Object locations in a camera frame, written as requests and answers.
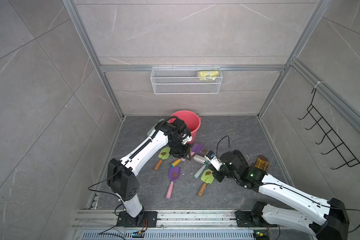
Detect white wire wall basket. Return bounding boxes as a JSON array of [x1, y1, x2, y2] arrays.
[[151, 67, 223, 95]]

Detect mint green tissue box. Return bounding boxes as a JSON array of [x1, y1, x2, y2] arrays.
[[147, 119, 164, 137]]

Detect blue toy trowel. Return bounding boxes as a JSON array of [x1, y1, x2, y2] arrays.
[[194, 165, 207, 179]]

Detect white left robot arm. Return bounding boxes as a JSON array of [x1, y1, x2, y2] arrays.
[[98, 116, 193, 227]]

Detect green trowel wooden handle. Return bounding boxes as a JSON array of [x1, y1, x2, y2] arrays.
[[198, 170, 215, 197]]

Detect yellow sponge in basket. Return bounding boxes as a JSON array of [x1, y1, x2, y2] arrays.
[[197, 70, 220, 81]]

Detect green trowel near tissue box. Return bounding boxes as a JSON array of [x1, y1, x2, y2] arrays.
[[154, 147, 171, 171]]

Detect pink plastic bucket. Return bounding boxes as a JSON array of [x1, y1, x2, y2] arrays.
[[172, 110, 201, 145]]

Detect black wall hook rack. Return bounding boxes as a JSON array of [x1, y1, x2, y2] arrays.
[[298, 88, 360, 170]]

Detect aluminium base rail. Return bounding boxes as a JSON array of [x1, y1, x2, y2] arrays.
[[69, 210, 311, 240]]

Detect plaid brown cloth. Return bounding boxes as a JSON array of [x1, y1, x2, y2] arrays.
[[255, 155, 270, 172]]

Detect yellow toy trowel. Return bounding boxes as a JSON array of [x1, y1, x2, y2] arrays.
[[171, 159, 183, 168]]

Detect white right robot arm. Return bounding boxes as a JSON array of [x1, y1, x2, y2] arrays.
[[204, 150, 358, 240]]

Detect white cleaning brush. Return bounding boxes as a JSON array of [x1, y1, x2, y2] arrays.
[[193, 155, 206, 164]]

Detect purple trowel pink handle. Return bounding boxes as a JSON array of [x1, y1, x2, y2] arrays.
[[166, 167, 181, 200]]

